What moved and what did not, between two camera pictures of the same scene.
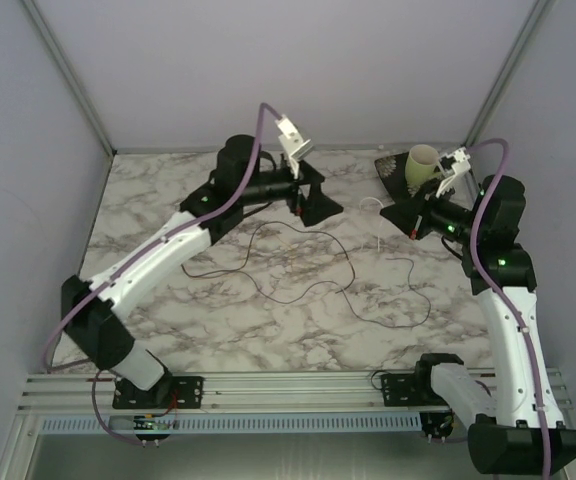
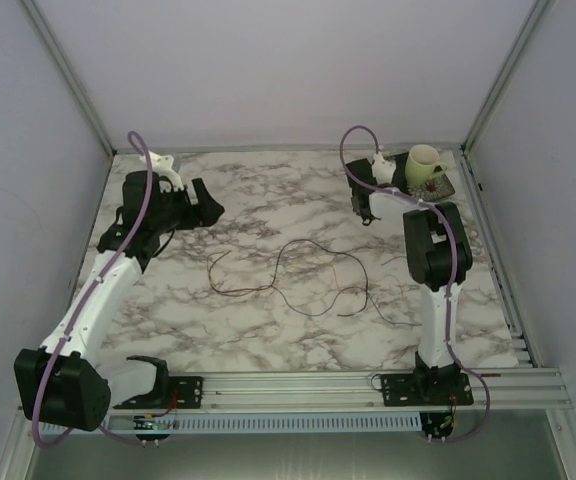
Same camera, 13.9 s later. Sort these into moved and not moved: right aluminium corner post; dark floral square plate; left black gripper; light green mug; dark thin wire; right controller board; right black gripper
Moved: dark thin wire; left black gripper; right black gripper
Not moved: light green mug; right aluminium corner post; right controller board; dark floral square plate
